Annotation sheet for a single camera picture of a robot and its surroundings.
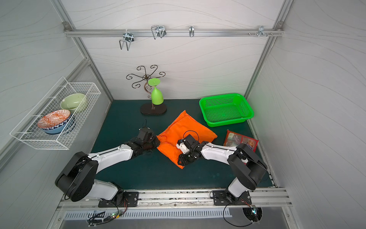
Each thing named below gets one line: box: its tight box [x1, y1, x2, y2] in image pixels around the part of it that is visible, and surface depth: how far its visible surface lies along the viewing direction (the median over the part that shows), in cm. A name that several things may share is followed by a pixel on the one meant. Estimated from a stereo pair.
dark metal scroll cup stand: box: [125, 64, 168, 115], surface depth 97 cm
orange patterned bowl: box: [37, 109, 71, 128], surface depth 64 cm
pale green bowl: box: [60, 93, 86, 114], surface depth 72 cm
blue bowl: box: [41, 113, 75, 135], surface depth 59 cm
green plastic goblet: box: [148, 77, 164, 105], surface depth 92 cm
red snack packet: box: [223, 129, 260, 153], surface depth 95 cm
